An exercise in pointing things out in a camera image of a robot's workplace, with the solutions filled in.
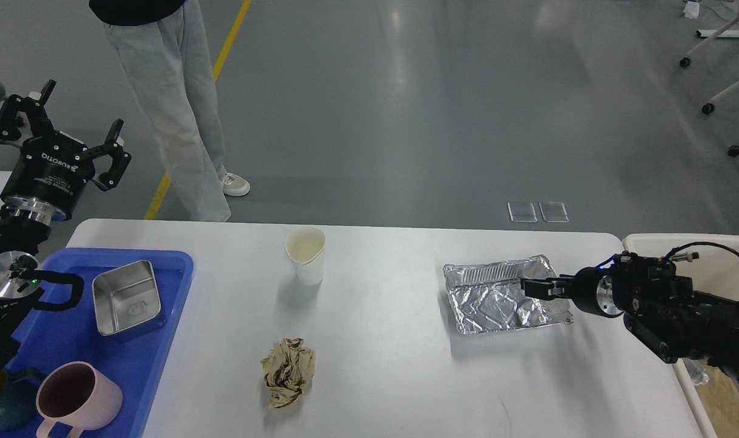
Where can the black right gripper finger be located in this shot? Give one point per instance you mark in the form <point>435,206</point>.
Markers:
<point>547,289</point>

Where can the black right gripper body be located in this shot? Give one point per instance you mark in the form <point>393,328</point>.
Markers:
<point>591,291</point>

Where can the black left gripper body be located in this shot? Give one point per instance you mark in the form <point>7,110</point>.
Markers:
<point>47,172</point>

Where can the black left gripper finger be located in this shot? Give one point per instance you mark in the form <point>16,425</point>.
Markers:
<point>113,147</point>
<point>24,123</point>

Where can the aluminium foil tray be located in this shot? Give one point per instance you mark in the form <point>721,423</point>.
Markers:
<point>487,298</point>

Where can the stainless steel rectangular container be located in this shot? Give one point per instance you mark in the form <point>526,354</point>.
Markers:
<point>127,302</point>

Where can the pink mug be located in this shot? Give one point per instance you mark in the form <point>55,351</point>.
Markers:
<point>77,395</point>

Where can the white paper cup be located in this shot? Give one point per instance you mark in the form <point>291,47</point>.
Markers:
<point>305,247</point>

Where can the brown paper ball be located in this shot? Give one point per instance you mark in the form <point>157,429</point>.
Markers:
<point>288,370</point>

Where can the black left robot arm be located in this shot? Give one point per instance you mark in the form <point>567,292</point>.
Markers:
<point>24,286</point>

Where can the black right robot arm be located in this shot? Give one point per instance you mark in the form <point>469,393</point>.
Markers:
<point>658,307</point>

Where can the clear floor plate left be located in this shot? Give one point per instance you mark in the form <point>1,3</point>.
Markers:
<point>522,212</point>

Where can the person in light jeans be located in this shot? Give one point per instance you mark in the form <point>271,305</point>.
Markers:
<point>161,46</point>

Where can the blue plastic tray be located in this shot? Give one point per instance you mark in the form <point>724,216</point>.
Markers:
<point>49,340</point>

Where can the white plastic bin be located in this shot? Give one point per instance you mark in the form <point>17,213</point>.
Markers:
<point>712,397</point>

